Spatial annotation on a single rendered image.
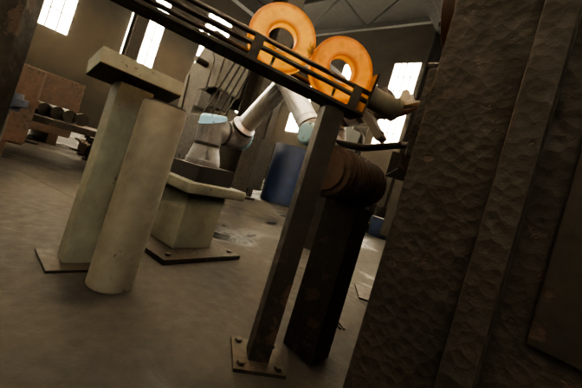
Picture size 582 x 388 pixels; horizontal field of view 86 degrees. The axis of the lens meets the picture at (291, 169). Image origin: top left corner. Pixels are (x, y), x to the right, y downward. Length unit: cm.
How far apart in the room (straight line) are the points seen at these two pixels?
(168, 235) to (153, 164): 54
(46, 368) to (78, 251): 44
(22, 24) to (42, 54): 1157
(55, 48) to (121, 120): 1144
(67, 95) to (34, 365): 374
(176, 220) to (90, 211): 38
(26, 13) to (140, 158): 36
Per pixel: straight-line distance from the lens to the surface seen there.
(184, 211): 132
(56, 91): 429
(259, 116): 140
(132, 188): 90
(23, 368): 75
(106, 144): 104
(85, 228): 109
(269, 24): 76
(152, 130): 89
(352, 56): 79
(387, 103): 79
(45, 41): 1243
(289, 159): 450
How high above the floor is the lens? 43
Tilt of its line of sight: 1 degrees up
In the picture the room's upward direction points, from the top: 17 degrees clockwise
